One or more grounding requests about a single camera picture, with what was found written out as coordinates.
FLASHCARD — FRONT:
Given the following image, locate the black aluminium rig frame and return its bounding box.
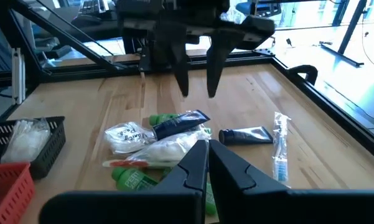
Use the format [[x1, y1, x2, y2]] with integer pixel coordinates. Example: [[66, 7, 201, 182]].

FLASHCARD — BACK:
[[0, 0, 374, 166]]

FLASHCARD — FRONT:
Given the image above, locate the white aluminium extrusion bar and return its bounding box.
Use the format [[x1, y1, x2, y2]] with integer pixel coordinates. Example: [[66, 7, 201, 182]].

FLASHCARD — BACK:
[[11, 47, 26, 105]]

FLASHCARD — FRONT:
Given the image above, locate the dark office desk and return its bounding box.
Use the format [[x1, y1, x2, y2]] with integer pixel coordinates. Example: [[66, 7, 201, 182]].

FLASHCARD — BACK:
[[30, 0, 122, 43]]

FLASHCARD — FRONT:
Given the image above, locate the black standing desk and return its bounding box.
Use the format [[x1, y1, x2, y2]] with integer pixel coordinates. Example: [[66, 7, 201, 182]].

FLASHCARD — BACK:
[[319, 0, 370, 68]]

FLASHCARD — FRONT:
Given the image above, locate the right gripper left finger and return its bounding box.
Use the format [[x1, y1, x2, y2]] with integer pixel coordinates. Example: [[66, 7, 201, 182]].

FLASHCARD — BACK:
[[39, 139, 209, 224]]

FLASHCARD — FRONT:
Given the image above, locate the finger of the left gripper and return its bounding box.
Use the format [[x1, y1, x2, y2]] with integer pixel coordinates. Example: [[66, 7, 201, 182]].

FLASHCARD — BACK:
[[206, 17, 275, 98], [123, 19, 190, 96]]

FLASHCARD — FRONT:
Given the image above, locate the dark blue DSC tube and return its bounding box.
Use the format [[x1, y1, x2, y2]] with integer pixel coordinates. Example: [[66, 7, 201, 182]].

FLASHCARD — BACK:
[[151, 109, 211, 141]]

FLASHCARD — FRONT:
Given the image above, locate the black keyboard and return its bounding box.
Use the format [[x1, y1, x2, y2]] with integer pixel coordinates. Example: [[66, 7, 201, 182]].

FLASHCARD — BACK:
[[77, 0, 116, 16]]

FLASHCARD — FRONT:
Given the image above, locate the clear bag of cotton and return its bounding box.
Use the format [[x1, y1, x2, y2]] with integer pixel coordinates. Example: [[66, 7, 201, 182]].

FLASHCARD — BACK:
[[0, 117, 52, 164], [126, 129, 212, 162]]

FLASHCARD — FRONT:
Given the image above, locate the black clamp handle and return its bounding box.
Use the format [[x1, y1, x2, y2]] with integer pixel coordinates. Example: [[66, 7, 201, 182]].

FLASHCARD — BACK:
[[288, 64, 319, 86]]

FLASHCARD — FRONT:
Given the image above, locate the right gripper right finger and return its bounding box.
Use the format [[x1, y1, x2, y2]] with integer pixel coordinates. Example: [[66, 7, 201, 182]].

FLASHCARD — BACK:
[[208, 139, 374, 224]]

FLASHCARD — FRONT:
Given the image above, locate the clear vanity pack bag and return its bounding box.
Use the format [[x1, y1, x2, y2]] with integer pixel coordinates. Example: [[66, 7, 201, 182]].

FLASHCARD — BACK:
[[103, 121, 158, 156]]

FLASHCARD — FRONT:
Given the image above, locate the dark grey toiletry tube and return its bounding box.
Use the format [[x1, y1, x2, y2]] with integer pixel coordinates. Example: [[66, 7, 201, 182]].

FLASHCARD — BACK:
[[218, 126, 274, 146]]

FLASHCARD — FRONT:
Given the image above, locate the black slotted plastic basket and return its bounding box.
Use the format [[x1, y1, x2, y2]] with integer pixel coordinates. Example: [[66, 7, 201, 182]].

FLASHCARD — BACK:
[[0, 116, 67, 180]]

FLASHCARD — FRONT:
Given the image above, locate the red slotted plastic basket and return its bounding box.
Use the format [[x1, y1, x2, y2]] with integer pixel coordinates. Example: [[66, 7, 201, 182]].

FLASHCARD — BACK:
[[0, 161, 35, 224]]

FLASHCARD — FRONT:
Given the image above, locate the wrapped blue white toothbrush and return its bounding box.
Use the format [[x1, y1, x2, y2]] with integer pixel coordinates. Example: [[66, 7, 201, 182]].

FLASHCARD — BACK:
[[272, 111, 292, 187]]

